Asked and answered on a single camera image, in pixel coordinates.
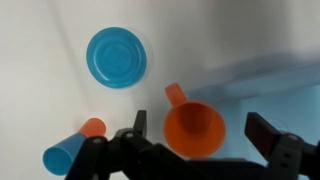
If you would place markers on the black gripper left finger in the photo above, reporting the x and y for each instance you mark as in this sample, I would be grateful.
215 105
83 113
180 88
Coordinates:
141 122

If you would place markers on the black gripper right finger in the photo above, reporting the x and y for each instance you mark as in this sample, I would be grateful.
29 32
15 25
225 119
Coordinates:
261 133

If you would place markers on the orange mug cup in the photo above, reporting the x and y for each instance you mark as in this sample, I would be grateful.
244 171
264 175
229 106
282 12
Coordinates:
200 133

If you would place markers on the blue toy sink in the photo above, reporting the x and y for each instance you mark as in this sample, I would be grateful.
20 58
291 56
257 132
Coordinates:
270 100

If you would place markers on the blue round plate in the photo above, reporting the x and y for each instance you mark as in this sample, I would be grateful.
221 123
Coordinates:
116 57

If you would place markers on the blue and orange tumbler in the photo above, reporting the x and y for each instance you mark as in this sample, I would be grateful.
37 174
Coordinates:
61 156

